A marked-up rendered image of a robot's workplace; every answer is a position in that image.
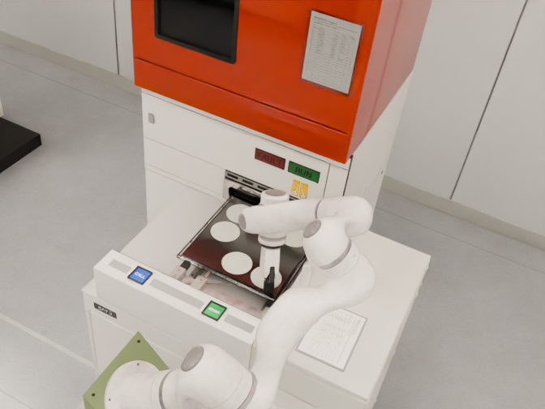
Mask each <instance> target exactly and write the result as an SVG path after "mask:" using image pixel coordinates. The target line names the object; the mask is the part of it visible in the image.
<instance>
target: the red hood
mask: <svg viewBox="0 0 545 409"><path fill-rule="evenodd" d="M431 3H432V0H131V29H132V46H133V63H134V80H135V85H136V86H138V87H141V88H144V89H147V90H149V91H151V92H154V93H157V94H160V95H162V96H164V97H168V98H170V99H173V100H175V101H179V102H181V103H183V104H186V105H189V106H192V107H194V108H196V109H198V110H202V111H204V112H207V113H210V114H213V115H216V116H217V117H220V118H223V119H226V120H228V121H231V122H233V123H237V124H239V125H241V126H244V127H247V128H250V129H251V130H254V131H257V132H260V133H263V134H265V135H267V136H271V137H273V138H276V139H278V140H281V141H284V142H286V143H288V144H292V145H294V146H297V147H299V148H301V149H306V150H307V151H310V152H312V153H316V154H318V155H320V156H323V157H326V158H329V159H331V160H334V161H337V162H340V163H341V164H344V165H345V164H346V163H347V161H348V160H349V159H350V157H351V155H352V154H353V153H354V151H355V149H356V148H357V147H358V146H359V144H360V143H361V142H362V140H363V139H364V137H365V136H366V134H367V133H368V132H369V131H370V129H371V128H372V126H373V125H374V123H375V122H376V120H377V119H378V117H379V116H380V115H381V114H382V112H383V111H384V109H385V108H386V107H387V105H388V104H389V102H390V101H391V100H392V99H393V97H394V96H395V94H396V93H397V91H398V90H399V88H400V87H401V86H402V85H403V83H404V82H405V80H406V79H407V77H408V76H409V75H410V73H411V72H412V70H413V69H414V64H415V60H416V57H417V54H418V49H419V46H420V43H421V40H422V37H423V31H424V28H425V25H426V22H427V17H428V14H429V11H430V8H431Z"/></svg>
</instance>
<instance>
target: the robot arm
mask: <svg viewBox="0 0 545 409"><path fill-rule="evenodd" d="M289 197H290V196H289V194H288V193H287V192H284V191H282V190H277V189H269V190H265V191H263V192H262V193H261V199H260V203H259V205H257V206H251V207H248V208H245V209H244V210H242V211H241V213H240V214H239V215H238V224H239V225H240V227H241V228H242V229H243V230H244V231H246V232H247V233H251V234H259V238H258V240H259V242H260V245H261V246H262V247H261V254H260V271H261V274H262V277H263V278H264V289H263V291H264V293H265V294H273V292H274V279H275V277H276V278H277V277H278V274H279V264H280V248H282V247H283V246H284V243H285V239H286V232H291V231H298V230H303V236H302V242H303V248H304V251H305V252H306V254H307V255H308V256H309V258H310V259H311V260H312V261H313V262H314V263H315V264H316V265H317V267H319V269H320V270H321V271H322V272H323V273H324V274H325V275H326V276H327V278H326V281H325V282H324V283H323V284H321V285H319V286H296V287H293V288H290V289H289V290H287V291H286V292H285V293H283V294H282V295H281V296H280V297H279V299H278V300H277V301H276V302H275V303H274V304H273V305H272V307H271V308H270V309H269V310H268V311H267V312H266V313H265V315H264V317H263V318H262V320H261V321H260V323H259V325H258V328H257V330H256V334H255V347H256V357H255V362H254V364H253V366H252V368H251V369H250V370H249V371H248V370H247V369H246V368H245V367H243V366H242V365H241V364H240V363H239V362H238V361H237V360H236V359H235V358H234V357H233V356H232V355H230V354H229V353H228V352H227V351H225V350H224V349H222V348H220V347H218V346H216V345H213V344H208V343H203V344H199V345H196V346H194V347H193V348H191V349H190V350H189V352H188V353H187V355H186V357H185V359H184V360H183V362H182V365H181V367H180V368H175V369H169V370H163V371H159V370H158V369H157V368H156V367H155V366H153V365H152V364H150V363H148V362H145V361H141V360H135V361H131V362H128V363H125V364H123V365H122V366H120V367H119V368H118V369H117V370H116V371H115V372H114V373H113V375H112V376H111V377H110V379H109V381H108V383H107V386H106V389H105V409H271V407H272V405H273V401H274V398H275V396H276V393H277V388H278V385H279V381H280V379H281V374H282V371H283V368H284V366H285V362H286V361H287V358H288V356H289V355H290V352H291V351H292V350H293V349H294V347H295V346H296V345H297V344H298V342H299V341H300V340H301V339H302V338H303V336H304V335H305V334H306V333H307V332H308V330H309V329H310V328H311V327H312V326H313V325H314V324H315V323H316V322H317V321H318V320H319V319H320V318H321V317H322V316H324V315H326V314H327V313H329V312H332V311H335V310H337V309H341V308H348V307H352V306H355V305H358V304H360V303H361V302H363V301H364V300H366V299H367V298H368V297H369V296H370V295H371V293H372V292H373V290H374V289H375V285H376V274H375V270H374V268H373V266H372V264H371V262H370V261H369V260H368V259H367V258H366V257H365V255H364V254H363V253H362V252H361V251H360V250H359V248H358V247H357V246H356V245H355V244H354V242H353V241H352V240H351V239H350V238H351V237H357V236H360V235H363V234H365V233H366V232H367V231H368V230H369V228H370V227H371V223H372V218H373V211H372V207H371V205H370V204H369V202H368V201H366V200H365V199H363V198H362V197H359V196H332V197H319V198H308V199H301V200H292V201H289Z"/></svg>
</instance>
